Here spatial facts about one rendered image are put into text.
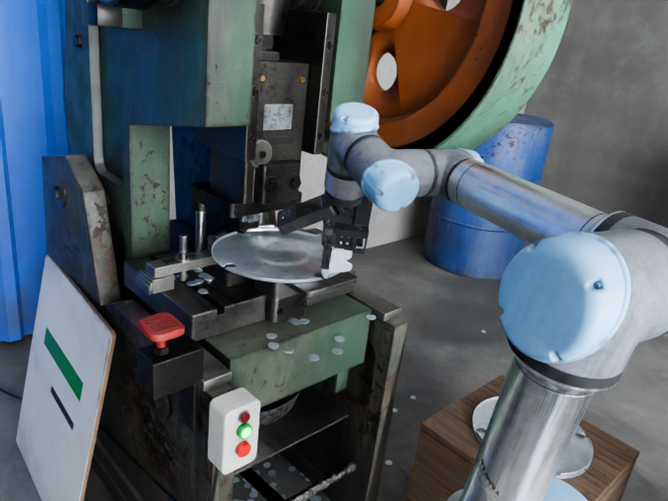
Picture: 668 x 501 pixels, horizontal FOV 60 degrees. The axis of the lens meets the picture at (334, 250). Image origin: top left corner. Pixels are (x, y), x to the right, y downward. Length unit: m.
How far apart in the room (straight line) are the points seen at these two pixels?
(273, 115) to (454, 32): 0.44
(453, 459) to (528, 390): 0.88
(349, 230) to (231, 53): 0.37
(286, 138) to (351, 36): 0.24
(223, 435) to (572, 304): 0.67
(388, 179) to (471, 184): 0.12
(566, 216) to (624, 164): 3.55
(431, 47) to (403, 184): 0.60
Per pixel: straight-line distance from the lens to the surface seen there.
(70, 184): 1.48
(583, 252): 0.56
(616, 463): 1.62
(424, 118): 1.35
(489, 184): 0.84
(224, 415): 1.02
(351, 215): 1.03
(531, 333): 0.58
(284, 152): 1.22
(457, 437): 1.50
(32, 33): 2.23
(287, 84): 1.19
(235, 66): 1.06
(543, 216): 0.77
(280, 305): 1.22
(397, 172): 0.83
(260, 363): 1.17
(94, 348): 1.41
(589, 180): 4.40
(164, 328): 0.99
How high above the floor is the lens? 1.25
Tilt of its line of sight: 21 degrees down
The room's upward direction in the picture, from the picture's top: 7 degrees clockwise
